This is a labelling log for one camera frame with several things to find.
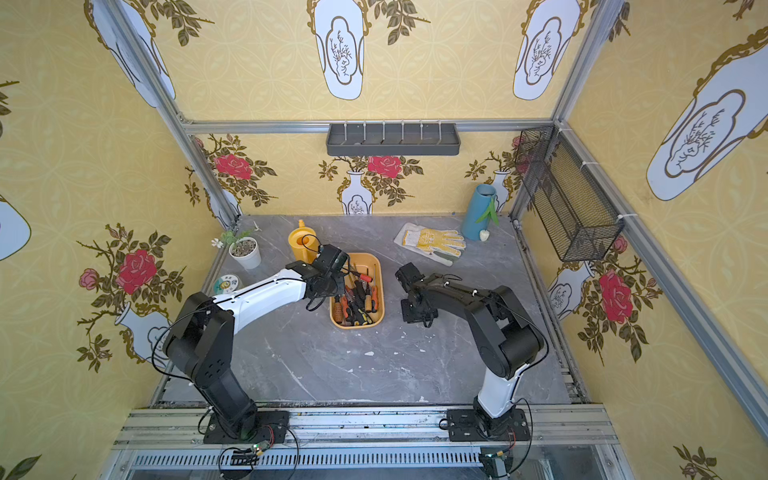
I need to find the yellow storage box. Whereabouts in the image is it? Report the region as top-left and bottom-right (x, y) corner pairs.
(330, 252), (385, 330)

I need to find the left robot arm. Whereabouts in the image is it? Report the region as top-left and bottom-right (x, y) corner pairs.
(163, 244), (349, 445)

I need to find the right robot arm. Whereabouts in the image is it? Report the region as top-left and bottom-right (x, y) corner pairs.
(395, 263), (549, 425)

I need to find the yellow watering can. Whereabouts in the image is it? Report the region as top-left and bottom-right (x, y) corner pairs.
(288, 220), (320, 264)

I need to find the yellow white work glove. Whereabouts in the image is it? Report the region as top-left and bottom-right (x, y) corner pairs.
(394, 223), (466, 267)

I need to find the white potted plant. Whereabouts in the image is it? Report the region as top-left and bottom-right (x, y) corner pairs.
(211, 229), (262, 270)

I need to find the round tape tin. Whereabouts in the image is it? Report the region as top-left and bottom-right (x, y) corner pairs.
(213, 274), (240, 295)

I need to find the teal vase with flower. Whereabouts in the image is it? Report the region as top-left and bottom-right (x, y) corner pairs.
(461, 184), (498, 241)

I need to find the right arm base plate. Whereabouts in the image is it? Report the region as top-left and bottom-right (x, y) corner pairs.
(444, 408), (531, 442)

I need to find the grey wall shelf rack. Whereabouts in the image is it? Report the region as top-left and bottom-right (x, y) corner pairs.
(326, 121), (461, 157)

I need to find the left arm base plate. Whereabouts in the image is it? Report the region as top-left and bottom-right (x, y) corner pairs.
(203, 410), (290, 445)

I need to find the black wire mesh basket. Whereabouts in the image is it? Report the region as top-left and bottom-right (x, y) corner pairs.
(515, 126), (624, 262)

